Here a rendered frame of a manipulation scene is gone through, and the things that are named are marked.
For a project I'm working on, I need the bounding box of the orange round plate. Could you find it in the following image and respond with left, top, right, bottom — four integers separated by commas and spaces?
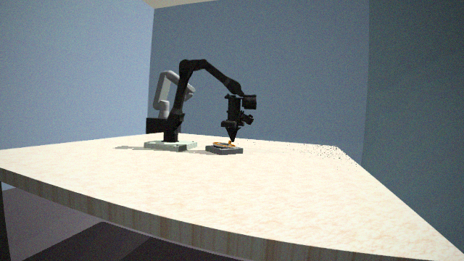
212, 141, 236, 148

